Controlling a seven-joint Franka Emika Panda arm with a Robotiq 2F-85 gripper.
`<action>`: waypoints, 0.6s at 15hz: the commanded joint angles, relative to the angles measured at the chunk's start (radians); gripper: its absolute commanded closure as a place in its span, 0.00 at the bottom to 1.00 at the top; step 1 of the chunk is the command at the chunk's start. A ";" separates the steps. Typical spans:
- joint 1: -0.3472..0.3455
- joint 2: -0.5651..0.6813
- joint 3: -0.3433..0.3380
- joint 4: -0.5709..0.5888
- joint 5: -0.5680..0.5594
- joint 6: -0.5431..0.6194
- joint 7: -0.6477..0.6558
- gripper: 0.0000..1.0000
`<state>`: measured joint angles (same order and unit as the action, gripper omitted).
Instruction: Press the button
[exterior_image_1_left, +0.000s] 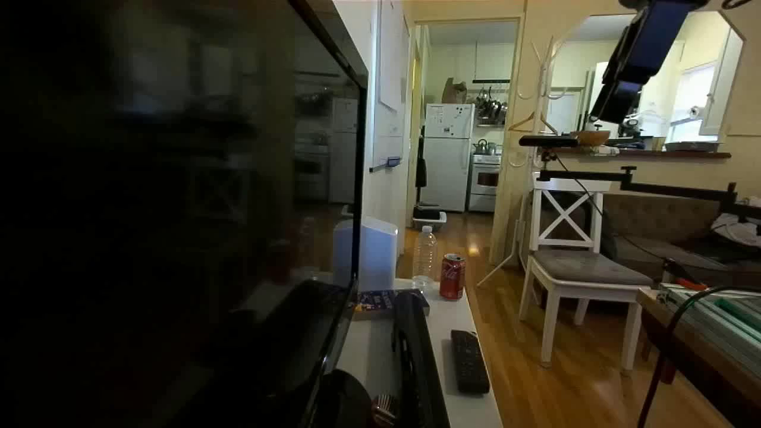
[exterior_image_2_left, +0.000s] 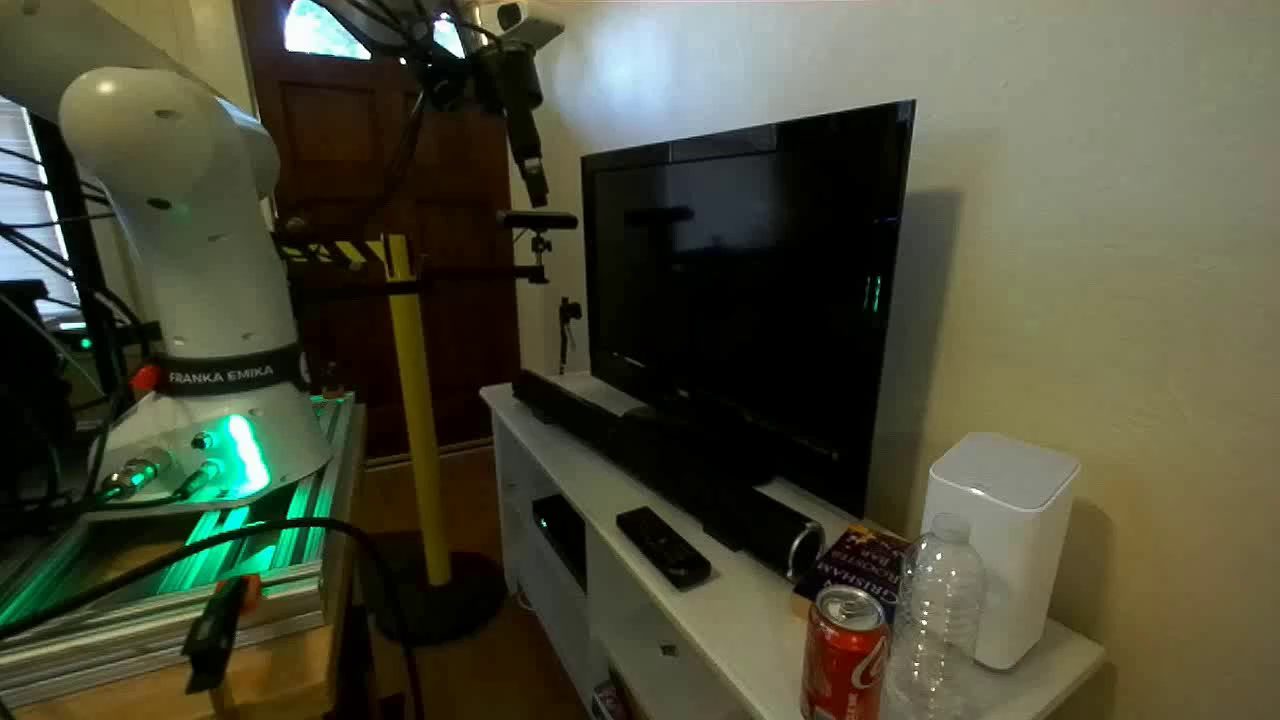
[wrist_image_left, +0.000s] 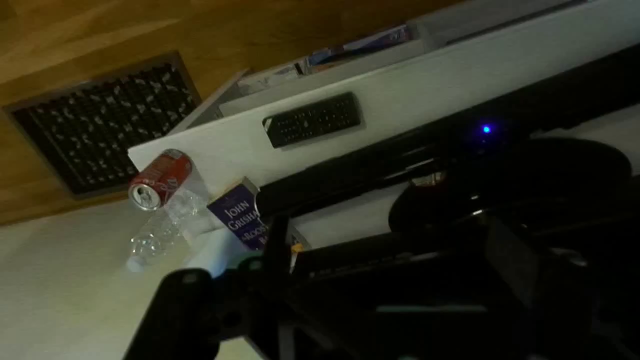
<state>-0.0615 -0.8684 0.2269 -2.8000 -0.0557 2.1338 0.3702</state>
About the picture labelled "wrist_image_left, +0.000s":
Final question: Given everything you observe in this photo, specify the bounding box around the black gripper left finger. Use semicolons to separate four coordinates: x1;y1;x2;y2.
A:
124;267;219;360

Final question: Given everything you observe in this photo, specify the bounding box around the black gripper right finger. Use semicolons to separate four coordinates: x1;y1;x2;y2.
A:
485;217;540;308

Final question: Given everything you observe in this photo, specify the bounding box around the black oval television stand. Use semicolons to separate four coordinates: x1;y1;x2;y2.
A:
388;138;632;232

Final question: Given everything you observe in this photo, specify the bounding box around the clear plastic water bottle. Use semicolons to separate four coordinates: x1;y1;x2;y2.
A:
125;167;213;272

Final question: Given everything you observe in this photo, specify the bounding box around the blue and white book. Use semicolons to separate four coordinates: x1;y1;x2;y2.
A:
208;177;270;250

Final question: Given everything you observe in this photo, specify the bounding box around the red soda can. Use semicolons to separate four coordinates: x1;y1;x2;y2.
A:
128;147;192;211

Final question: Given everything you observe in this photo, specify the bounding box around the black floor vent grille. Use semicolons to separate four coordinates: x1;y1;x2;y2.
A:
3;51;199;198

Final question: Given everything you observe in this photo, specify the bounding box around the black remote control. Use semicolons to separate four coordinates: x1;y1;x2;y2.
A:
261;91;361;147

